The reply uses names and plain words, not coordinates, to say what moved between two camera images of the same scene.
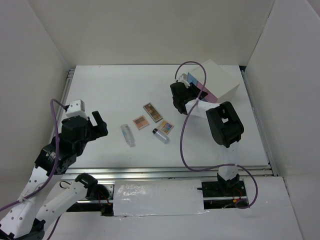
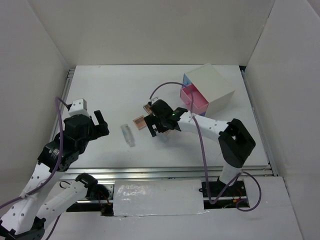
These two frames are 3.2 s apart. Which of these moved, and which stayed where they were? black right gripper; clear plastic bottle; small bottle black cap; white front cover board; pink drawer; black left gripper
Moved: black right gripper; pink drawer
Stayed: white front cover board; small bottle black cap; clear plastic bottle; black left gripper
